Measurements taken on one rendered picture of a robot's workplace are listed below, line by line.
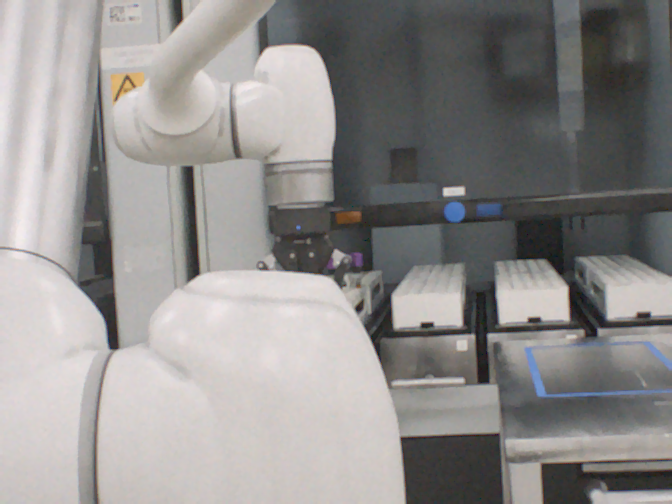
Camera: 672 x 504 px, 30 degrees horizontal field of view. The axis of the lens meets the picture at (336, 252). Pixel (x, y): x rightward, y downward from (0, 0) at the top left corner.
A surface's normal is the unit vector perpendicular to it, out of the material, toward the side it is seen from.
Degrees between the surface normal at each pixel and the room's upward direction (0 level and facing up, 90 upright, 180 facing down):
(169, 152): 145
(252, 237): 90
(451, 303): 90
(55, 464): 72
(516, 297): 90
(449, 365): 90
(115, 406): 59
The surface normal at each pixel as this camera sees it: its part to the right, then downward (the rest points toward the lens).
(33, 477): 0.07, -0.11
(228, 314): -0.23, -0.50
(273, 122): -0.14, 0.14
